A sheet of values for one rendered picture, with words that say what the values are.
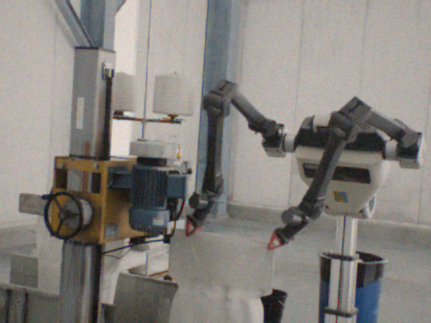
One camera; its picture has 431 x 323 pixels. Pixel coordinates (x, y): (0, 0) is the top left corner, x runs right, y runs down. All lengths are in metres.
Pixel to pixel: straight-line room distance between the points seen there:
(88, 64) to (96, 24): 6.31
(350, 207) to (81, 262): 1.23
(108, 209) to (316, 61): 8.82
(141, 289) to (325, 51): 8.17
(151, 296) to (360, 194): 1.12
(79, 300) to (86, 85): 0.82
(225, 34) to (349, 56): 2.04
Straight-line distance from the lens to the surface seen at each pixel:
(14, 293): 3.35
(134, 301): 3.60
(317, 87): 11.29
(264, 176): 11.58
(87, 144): 2.74
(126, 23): 9.86
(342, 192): 3.22
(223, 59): 11.70
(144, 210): 2.68
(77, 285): 2.81
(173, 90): 2.77
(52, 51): 8.67
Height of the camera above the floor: 1.50
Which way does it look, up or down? 3 degrees down
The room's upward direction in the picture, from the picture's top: 4 degrees clockwise
